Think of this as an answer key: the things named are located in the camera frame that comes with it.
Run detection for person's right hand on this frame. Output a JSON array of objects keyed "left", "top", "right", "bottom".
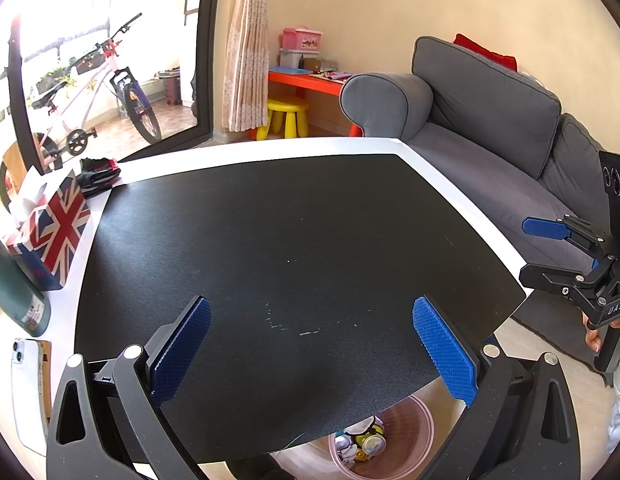
[{"left": 584, "top": 315, "right": 605, "bottom": 352}]

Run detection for brown balcony bin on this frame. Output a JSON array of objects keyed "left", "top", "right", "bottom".
[{"left": 159, "top": 70, "right": 182, "bottom": 107}]

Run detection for black and red gloves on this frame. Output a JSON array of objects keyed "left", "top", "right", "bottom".
[{"left": 77, "top": 157, "right": 122, "bottom": 197}]

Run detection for black door frame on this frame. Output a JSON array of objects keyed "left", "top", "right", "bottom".
[{"left": 7, "top": 0, "right": 225, "bottom": 166}]

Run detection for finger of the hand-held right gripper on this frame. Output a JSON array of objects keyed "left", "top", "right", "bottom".
[
  {"left": 519, "top": 262, "right": 603, "bottom": 306},
  {"left": 522, "top": 216, "right": 618, "bottom": 263}
]

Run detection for planter box with plants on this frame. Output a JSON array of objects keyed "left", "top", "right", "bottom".
[
  {"left": 37, "top": 72, "right": 75, "bottom": 95},
  {"left": 72, "top": 52, "right": 110, "bottom": 75}
]

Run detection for yellow green drink can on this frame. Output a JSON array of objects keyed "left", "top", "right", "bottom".
[{"left": 357, "top": 432, "right": 388, "bottom": 458}]

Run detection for grey sofa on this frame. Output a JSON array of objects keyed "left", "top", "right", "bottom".
[{"left": 340, "top": 36, "right": 620, "bottom": 281}]

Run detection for white smartphone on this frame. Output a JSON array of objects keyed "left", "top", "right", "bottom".
[{"left": 10, "top": 337, "right": 53, "bottom": 456}]

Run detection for grey storage box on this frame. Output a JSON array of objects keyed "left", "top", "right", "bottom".
[{"left": 279, "top": 49, "right": 321, "bottom": 68}]

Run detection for pink patterned curtain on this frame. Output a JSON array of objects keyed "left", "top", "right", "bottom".
[{"left": 222, "top": 0, "right": 271, "bottom": 132}]

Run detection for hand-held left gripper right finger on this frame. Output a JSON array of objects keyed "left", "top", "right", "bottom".
[{"left": 411, "top": 295, "right": 583, "bottom": 480}]

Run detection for white bicycle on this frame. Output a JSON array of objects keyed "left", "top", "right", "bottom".
[{"left": 0, "top": 12, "right": 163, "bottom": 206}]

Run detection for dark shoe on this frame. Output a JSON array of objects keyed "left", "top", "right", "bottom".
[{"left": 225, "top": 452, "right": 291, "bottom": 480}]

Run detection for yellow plastic stool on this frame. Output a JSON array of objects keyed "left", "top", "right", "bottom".
[{"left": 256, "top": 99, "right": 309, "bottom": 142}]

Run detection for pink storage box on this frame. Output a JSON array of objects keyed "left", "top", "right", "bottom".
[{"left": 282, "top": 27, "right": 324, "bottom": 52}]

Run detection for flag print tissue box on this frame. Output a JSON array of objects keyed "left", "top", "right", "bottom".
[{"left": 4, "top": 169, "right": 93, "bottom": 292}]

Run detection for brown cardboard box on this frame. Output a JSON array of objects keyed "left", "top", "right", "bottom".
[{"left": 0, "top": 142, "right": 28, "bottom": 181}]

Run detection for red cushion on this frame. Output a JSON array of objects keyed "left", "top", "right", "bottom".
[{"left": 454, "top": 34, "right": 518, "bottom": 72}]

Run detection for dark green bottle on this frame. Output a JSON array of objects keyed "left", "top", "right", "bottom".
[{"left": 0, "top": 227, "right": 51, "bottom": 338}]

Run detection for pink translucent trash bin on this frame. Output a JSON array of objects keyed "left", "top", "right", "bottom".
[{"left": 329, "top": 394, "right": 435, "bottom": 480}]

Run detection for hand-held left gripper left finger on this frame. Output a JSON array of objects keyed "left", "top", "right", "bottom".
[{"left": 46, "top": 295, "right": 213, "bottom": 480}]

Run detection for orange low table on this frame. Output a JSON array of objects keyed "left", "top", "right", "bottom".
[{"left": 267, "top": 70, "right": 363, "bottom": 138}]

